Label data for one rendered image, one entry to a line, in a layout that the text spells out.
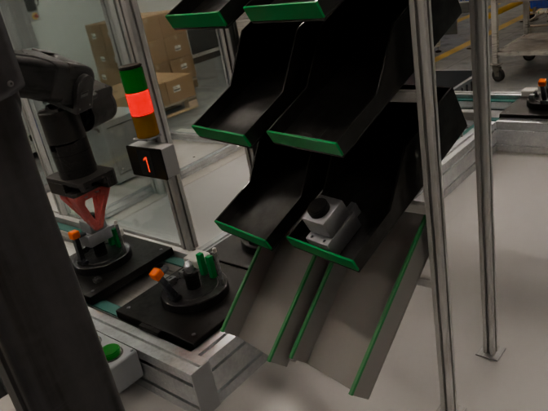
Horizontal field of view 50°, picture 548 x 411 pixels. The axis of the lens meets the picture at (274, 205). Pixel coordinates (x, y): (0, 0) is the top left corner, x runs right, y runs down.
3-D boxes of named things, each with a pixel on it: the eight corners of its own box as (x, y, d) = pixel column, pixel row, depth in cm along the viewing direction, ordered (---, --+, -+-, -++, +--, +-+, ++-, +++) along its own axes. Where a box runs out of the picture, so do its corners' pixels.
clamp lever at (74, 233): (81, 262, 138) (71, 233, 135) (76, 261, 139) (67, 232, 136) (94, 256, 140) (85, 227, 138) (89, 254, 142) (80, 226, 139)
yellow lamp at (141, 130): (147, 139, 127) (140, 117, 125) (132, 138, 131) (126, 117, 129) (164, 131, 131) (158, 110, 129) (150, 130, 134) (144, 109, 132)
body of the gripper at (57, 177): (82, 172, 98) (68, 130, 95) (118, 178, 91) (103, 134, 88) (48, 187, 94) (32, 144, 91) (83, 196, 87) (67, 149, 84)
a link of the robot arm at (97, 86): (27, 58, 83) (77, 79, 81) (80, 39, 92) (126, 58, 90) (28, 132, 90) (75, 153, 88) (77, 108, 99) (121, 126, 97)
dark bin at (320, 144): (343, 158, 71) (316, 112, 66) (274, 144, 80) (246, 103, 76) (462, 12, 80) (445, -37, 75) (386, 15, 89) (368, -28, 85)
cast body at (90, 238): (91, 248, 138) (82, 222, 135) (81, 245, 141) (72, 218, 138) (120, 232, 144) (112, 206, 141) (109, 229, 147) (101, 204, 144)
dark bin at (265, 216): (272, 251, 87) (247, 219, 82) (221, 230, 96) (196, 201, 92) (377, 121, 96) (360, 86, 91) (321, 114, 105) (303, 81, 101)
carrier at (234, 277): (196, 352, 107) (178, 294, 102) (117, 318, 122) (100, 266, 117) (279, 285, 123) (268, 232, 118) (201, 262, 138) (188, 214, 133)
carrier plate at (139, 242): (93, 305, 129) (90, 297, 128) (37, 281, 144) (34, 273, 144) (174, 254, 145) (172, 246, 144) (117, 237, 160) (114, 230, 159)
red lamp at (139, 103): (140, 117, 125) (134, 95, 123) (126, 116, 129) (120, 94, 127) (158, 110, 129) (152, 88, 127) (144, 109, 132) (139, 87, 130)
